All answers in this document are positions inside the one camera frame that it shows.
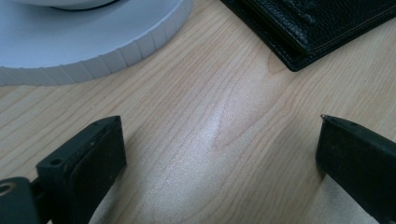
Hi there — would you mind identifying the white stand with pole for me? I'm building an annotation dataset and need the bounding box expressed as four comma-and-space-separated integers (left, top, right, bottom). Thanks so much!
0, 0, 195, 87

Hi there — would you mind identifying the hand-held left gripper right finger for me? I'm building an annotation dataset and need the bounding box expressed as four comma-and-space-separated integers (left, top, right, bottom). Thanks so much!
315, 114, 396, 224

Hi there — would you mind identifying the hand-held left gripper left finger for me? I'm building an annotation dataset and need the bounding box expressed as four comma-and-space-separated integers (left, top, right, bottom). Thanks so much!
35, 115, 128, 224

